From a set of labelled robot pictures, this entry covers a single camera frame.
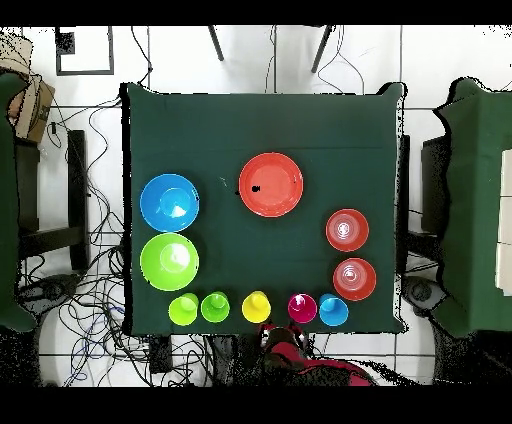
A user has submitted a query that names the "black tripod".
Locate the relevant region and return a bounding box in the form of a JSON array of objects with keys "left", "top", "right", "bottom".
[{"left": 206, "top": 25, "right": 335, "bottom": 74}]

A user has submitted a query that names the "yellow cup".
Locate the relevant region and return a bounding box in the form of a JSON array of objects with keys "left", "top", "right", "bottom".
[{"left": 241, "top": 290, "right": 272, "bottom": 324}]

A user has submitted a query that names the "black bench frame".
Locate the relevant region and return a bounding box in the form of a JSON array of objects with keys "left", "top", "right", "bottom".
[
  {"left": 399, "top": 133, "right": 451, "bottom": 277},
  {"left": 15, "top": 129, "right": 90, "bottom": 273}
]

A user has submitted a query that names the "grey stand base with knob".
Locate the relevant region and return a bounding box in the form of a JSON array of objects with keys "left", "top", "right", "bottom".
[{"left": 17, "top": 274, "right": 83, "bottom": 317}]

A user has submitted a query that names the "lime green cup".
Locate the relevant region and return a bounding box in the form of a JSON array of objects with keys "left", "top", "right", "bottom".
[{"left": 168, "top": 292, "right": 200, "bottom": 327}]

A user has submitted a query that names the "blue bowl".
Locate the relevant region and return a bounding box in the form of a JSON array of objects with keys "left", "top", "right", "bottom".
[{"left": 139, "top": 172, "right": 200, "bottom": 234}]

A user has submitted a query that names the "black cable tangle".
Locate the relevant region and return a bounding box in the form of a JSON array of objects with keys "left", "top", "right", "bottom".
[{"left": 39, "top": 95, "right": 213, "bottom": 387}]

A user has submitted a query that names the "cardboard box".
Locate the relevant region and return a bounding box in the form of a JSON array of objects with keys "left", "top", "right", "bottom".
[{"left": 0, "top": 33, "right": 56, "bottom": 143}]

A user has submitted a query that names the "pink cup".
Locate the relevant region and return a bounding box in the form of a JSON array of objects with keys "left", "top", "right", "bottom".
[{"left": 287, "top": 292, "right": 318, "bottom": 324}]

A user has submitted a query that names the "lime green bowl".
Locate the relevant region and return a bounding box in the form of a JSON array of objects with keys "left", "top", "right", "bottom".
[{"left": 139, "top": 232, "right": 200, "bottom": 292}]

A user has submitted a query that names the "white block stack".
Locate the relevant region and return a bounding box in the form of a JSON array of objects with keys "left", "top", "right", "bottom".
[{"left": 494, "top": 148, "right": 512, "bottom": 297}]

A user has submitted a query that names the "dark green side tablecloth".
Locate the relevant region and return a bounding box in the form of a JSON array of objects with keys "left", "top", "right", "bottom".
[
  {"left": 0, "top": 71, "right": 39, "bottom": 333},
  {"left": 433, "top": 77, "right": 512, "bottom": 337}
]

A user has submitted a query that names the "blue cup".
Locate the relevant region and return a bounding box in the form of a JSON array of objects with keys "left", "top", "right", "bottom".
[{"left": 318, "top": 293, "right": 350, "bottom": 327}]

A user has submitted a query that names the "grey chair base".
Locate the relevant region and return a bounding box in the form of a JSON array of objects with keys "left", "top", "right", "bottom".
[{"left": 401, "top": 275, "right": 447, "bottom": 317}]

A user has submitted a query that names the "black square floor frame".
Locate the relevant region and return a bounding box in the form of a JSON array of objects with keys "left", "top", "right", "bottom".
[{"left": 54, "top": 25, "right": 115, "bottom": 76}]

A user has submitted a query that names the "large orange bowl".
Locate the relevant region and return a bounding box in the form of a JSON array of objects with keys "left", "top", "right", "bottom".
[{"left": 238, "top": 152, "right": 305, "bottom": 218}]

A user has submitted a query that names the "black power strip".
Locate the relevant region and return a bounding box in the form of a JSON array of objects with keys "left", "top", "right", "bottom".
[{"left": 149, "top": 334, "right": 174, "bottom": 374}]

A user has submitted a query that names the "small orange bowl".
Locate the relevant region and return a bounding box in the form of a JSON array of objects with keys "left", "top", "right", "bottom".
[
  {"left": 325, "top": 208, "right": 370, "bottom": 253},
  {"left": 332, "top": 257, "right": 377, "bottom": 302}
]

